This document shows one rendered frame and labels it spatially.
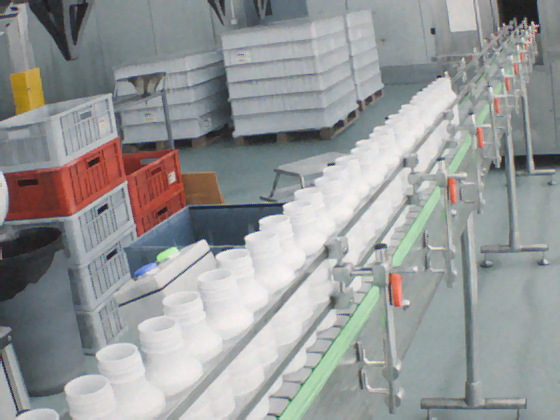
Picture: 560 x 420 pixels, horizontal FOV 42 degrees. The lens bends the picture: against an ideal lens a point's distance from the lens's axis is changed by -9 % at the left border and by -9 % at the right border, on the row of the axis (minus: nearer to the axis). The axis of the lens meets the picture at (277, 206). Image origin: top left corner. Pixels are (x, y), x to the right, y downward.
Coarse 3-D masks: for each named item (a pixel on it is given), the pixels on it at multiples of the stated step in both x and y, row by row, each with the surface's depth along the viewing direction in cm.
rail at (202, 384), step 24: (480, 72) 248; (432, 168) 160; (360, 216) 111; (312, 264) 93; (360, 264) 110; (288, 288) 86; (264, 312) 80; (240, 336) 75; (288, 360) 85; (264, 384) 79
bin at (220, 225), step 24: (192, 216) 195; (216, 216) 193; (240, 216) 190; (264, 216) 188; (144, 240) 175; (168, 240) 185; (192, 240) 196; (216, 240) 195; (240, 240) 192; (144, 264) 167
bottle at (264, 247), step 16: (256, 240) 89; (272, 240) 86; (256, 256) 87; (272, 256) 87; (256, 272) 87; (272, 272) 87; (288, 272) 88; (272, 288) 86; (288, 304) 87; (272, 320) 87; (288, 320) 88; (288, 336) 88; (304, 352) 90; (288, 368) 89
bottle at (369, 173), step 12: (360, 156) 123; (372, 156) 124; (360, 168) 123; (372, 168) 124; (372, 180) 123; (372, 192) 123; (384, 192) 125; (372, 204) 124; (384, 204) 125; (384, 216) 125; (384, 240) 126
